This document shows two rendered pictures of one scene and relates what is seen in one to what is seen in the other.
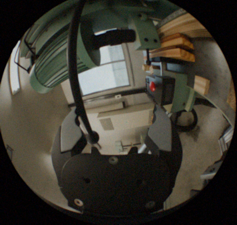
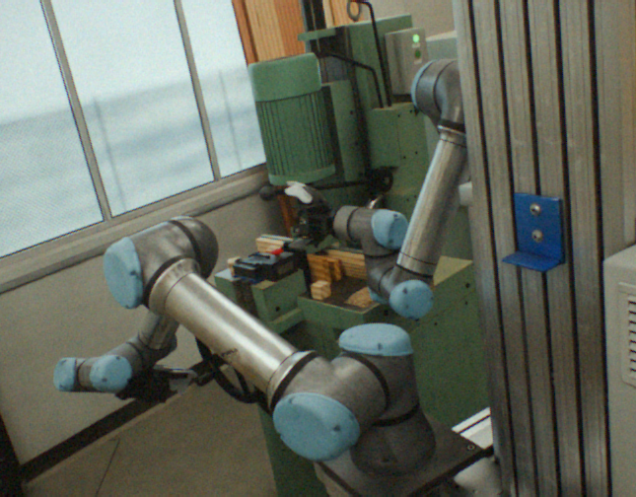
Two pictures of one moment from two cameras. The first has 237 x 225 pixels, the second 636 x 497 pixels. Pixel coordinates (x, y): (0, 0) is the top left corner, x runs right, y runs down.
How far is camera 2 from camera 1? 1.55 m
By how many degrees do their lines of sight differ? 76
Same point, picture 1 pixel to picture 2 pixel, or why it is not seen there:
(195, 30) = (354, 265)
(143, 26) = not seen: hidden behind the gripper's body
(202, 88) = (320, 285)
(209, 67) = (339, 289)
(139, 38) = not seen: hidden behind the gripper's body
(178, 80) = (298, 276)
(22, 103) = not seen: outside the picture
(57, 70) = (297, 142)
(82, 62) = (296, 174)
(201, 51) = (342, 283)
